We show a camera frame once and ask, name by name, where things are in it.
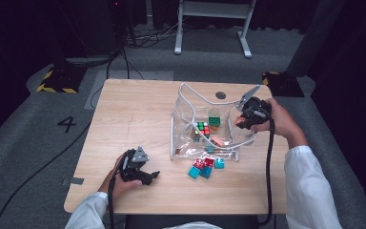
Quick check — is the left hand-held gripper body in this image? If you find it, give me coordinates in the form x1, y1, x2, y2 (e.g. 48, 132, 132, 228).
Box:
119, 145, 151, 183

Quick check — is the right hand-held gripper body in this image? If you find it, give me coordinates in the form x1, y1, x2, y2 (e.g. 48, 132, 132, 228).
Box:
236, 84, 273, 130

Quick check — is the green building block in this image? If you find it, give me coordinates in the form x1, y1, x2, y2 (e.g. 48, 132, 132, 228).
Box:
208, 115, 222, 127

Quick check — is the long salmon building block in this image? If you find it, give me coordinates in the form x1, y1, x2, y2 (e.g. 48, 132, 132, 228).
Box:
210, 135, 225, 148

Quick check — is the multicoloured puzzle cube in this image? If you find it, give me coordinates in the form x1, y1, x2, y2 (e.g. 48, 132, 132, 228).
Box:
193, 121, 212, 143

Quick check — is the blue building block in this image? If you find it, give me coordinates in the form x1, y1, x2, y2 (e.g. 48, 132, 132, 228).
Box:
199, 166, 214, 179

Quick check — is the clear plastic bag white trim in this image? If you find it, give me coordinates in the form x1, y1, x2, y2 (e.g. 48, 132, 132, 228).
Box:
170, 82, 258, 162

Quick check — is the person's left hand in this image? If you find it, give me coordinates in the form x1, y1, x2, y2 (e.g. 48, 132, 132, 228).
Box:
98, 152, 143, 203

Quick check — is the person's right hand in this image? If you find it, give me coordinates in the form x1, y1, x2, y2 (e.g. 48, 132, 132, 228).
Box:
251, 97, 309, 150

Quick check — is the black yellow striped base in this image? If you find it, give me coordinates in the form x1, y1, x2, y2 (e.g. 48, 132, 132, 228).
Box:
36, 65, 87, 94
261, 71, 305, 98

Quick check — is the grey tape strip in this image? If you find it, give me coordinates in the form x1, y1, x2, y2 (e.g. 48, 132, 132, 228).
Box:
61, 177, 85, 187

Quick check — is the person's white coat front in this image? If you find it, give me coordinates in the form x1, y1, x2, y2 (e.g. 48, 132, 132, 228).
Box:
161, 219, 225, 229

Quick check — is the black equipment stand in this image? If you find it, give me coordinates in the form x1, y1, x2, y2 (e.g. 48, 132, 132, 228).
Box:
55, 0, 132, 65

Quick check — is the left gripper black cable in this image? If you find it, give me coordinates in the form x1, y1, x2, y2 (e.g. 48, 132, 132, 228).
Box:
108, 152, 132, 229

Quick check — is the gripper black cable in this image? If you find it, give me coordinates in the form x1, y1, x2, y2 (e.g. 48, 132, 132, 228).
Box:
258, 109, 276, 226
108, 152, 132, 229

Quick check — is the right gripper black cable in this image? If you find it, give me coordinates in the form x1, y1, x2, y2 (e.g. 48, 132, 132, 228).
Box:
258, 109, 276, 226

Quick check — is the long black floor cable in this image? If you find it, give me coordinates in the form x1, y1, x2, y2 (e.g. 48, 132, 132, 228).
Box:
0, 56, 132, 229

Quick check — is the grey slanted post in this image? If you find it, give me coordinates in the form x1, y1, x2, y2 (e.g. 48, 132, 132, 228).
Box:
285, 0, 346, 77

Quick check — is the white metal desk frame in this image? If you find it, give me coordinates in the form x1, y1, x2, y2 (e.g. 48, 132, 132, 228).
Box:
173, 0, 257, 59

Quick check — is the bundle of floor cables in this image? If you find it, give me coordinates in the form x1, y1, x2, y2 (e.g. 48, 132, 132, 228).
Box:
120, 25, 185, 49

